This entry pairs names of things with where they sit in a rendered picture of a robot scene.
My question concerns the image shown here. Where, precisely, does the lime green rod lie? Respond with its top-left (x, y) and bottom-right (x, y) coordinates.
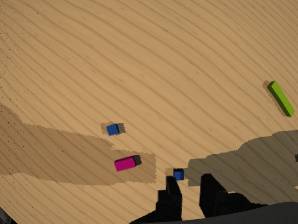
top-left (267, 81), bottom-right (295, 117)

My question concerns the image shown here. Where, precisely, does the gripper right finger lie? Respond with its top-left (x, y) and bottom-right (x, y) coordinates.
top-left (199, 173), bottom-right (268, 218)

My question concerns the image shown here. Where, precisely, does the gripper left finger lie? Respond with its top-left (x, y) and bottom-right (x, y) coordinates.
top-left (129, 176), bottom-right (182, 224)

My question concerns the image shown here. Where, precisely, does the small blue cube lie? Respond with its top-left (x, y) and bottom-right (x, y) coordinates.
top-left (106, 123), bottom-right (120, 136)
top-left (173, 168), bottom-right (184, 181)

